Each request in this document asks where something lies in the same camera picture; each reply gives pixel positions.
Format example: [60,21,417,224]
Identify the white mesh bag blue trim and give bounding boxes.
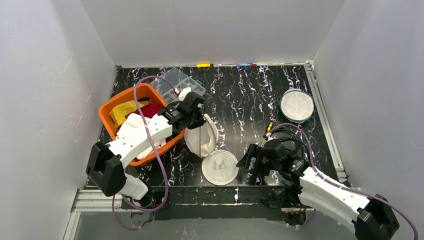
[279,88,315,123]

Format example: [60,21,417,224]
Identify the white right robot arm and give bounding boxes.
[236,139,400,240]

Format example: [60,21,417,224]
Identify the plain white bra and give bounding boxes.
[110,113,172,163]

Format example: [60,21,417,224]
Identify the orange plastic basin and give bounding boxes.
[98,83,185,167]

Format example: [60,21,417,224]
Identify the white mesh bag beige trim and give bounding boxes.
[184,114,239,186]

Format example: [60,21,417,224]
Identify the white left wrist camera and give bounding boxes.
[178,87,192,101]

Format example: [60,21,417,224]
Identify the yellow cloth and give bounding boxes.
[109,100,138,127]

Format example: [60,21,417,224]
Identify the yellow marker on wall edge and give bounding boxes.
[196,63,213,68]

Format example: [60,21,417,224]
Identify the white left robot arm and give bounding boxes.
[85,91,206,200]

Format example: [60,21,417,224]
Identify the black yellow screwdriver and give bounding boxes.
[264,122,274,136]

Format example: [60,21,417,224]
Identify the black coiled cable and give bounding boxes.
[264,127,306,157]

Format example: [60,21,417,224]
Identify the clear plastic screw box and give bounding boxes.
[150,67,206,104]

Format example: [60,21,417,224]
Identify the crimson red bra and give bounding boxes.
[140,103,163,119]

